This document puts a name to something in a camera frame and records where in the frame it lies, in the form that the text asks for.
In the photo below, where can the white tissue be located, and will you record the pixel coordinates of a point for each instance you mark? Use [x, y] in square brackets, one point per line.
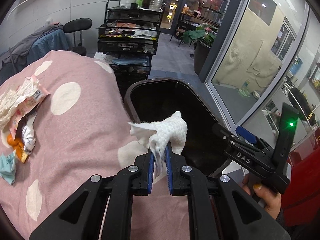
[156, 135]

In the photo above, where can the massage bed with blue cover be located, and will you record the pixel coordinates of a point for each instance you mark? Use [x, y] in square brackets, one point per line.
[31, 48]

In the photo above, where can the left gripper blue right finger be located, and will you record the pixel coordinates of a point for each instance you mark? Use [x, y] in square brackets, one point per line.
[168, 151]

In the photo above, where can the pink snack wrapper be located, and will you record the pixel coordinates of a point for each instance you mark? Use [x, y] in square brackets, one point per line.
[27, 105]

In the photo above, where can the black metal utility cart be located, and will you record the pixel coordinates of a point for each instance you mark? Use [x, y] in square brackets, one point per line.
[129, 36]

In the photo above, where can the brown plastic trash bin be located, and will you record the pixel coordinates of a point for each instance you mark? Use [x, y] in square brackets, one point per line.
[169, 111]

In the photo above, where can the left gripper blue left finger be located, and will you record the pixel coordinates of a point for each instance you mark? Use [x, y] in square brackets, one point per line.
[150, 172]

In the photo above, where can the cream plastic bag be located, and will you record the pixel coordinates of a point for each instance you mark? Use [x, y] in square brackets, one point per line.
[11, 99]

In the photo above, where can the light blue crumpled paper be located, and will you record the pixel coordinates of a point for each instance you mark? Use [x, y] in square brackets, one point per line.
[8, 167]

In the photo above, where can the potted green plant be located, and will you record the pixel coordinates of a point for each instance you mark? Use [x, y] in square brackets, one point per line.
[203, 37]

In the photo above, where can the orange knitted yarn ball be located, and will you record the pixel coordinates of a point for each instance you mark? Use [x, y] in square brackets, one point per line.
[16, 144]

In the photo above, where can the blue water jug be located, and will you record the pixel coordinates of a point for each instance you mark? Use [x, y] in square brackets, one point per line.
[296, 66]

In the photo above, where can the pink polka dot blanket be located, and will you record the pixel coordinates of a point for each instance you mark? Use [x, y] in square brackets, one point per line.
[81, 129]

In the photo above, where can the person's right hand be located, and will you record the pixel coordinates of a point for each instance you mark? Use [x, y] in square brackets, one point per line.
[272, 200]

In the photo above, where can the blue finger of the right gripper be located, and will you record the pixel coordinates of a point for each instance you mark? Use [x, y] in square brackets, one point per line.
[248, 136]

